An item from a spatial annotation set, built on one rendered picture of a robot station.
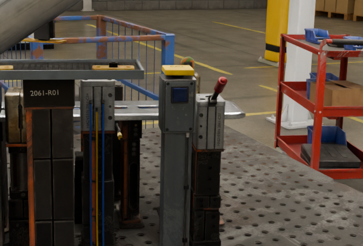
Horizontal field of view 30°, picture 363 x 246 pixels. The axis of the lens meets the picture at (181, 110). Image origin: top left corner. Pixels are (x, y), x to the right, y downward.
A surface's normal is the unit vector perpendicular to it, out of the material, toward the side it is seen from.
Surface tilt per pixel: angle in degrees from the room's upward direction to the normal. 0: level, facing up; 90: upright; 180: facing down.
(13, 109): 90
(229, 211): 0
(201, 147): 90
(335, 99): 90
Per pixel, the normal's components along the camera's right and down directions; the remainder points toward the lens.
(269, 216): 0.03, -0.97
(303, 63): 0.41, 0.22
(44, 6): 0.44, 0.64
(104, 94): 0.15, 0.23
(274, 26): -0.90, 0.07
